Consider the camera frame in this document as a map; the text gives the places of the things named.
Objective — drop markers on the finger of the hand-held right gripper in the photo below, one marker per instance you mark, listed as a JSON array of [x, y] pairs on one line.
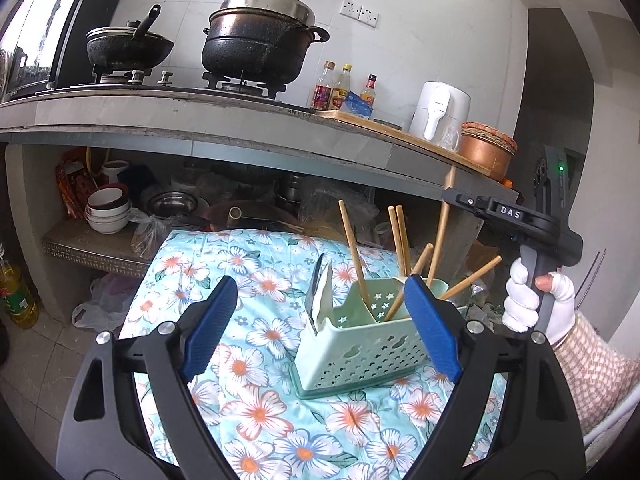
[[462, 199]]

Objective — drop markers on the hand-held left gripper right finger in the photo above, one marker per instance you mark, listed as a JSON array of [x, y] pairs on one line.
[[432, 330]]

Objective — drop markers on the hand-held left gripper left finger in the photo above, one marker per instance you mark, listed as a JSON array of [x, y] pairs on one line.
[[210, 330]]

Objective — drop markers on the wooden chopstick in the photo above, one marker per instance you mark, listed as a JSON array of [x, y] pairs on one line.
[[475, 275], [404, 235], [396, 240], [352, 250], [442, 240], [415, 270]]

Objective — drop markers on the green plastic utensil basket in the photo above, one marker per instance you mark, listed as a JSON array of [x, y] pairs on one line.
[[360, 355]]

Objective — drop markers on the cream ceramic spoon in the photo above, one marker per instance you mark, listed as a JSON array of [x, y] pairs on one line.
[[326, 300]]

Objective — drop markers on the person's right forearm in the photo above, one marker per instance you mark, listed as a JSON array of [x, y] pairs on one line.
[[595, 375]]

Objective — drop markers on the person's right hand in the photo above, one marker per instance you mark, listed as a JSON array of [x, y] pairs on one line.
[[517, 305]]

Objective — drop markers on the copper coloured pot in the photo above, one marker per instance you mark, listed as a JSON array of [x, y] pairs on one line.
[[482, 157]]

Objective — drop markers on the clear glass cup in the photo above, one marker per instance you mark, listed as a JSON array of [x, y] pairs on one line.
[[450, 139]]

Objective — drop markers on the woven straw pot mat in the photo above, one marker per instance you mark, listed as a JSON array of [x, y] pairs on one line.
[[487, 132]]

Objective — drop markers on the wooden cutting board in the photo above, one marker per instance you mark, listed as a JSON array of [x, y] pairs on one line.
[[415, 142]]

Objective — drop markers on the floral turquoise blanket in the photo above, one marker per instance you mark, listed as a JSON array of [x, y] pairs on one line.
[[250, 410]]

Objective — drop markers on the white air fryer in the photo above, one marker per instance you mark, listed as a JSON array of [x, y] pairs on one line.
[[440, 105]]

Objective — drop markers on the white plastic floor bag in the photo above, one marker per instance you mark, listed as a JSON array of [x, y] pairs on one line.
[[100, 305]]

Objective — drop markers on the steel bowl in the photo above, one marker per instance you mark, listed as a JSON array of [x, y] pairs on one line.
[[172, 205]]

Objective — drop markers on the blue seasoning packet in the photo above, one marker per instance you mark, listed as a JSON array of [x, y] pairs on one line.
[[357, 107]]

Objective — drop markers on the red cap sauce bottle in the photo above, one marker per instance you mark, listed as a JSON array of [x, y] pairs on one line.
[[368, 91]]

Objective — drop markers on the stack of white bowls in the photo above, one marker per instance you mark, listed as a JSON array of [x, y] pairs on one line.
[[107, 210]]

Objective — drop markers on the yellow cap sauce bottle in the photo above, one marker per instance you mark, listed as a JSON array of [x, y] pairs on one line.
[[341, 90]]

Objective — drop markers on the dark sauce bottle red label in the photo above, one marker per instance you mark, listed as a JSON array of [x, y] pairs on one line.
[[322, 92]]

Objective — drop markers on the yellow cooking oil bottle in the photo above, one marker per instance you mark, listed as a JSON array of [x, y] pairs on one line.
[[17, 295]]

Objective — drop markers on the red printed packet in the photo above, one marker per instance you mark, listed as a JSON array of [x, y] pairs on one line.
[[72, 185]]

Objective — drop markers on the grey concrete kitchen counter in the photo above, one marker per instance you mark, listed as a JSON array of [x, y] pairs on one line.
[[150, 115]]

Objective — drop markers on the gas stove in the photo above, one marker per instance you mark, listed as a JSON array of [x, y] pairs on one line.
[[175, 91]]

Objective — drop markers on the black stock pot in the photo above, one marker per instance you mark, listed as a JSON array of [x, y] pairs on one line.
[[255, 50]]

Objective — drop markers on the steel pot lid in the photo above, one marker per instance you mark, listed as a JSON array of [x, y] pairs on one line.
[[265, 5]]

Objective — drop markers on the black wok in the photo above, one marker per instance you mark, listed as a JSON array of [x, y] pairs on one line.
[[125, 52]]

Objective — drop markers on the black glossy panel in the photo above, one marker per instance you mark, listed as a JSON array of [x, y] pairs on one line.
[[75, 25]]

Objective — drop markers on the white wall socket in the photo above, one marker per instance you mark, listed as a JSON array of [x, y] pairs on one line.
[[369, 16], [350, 9]]

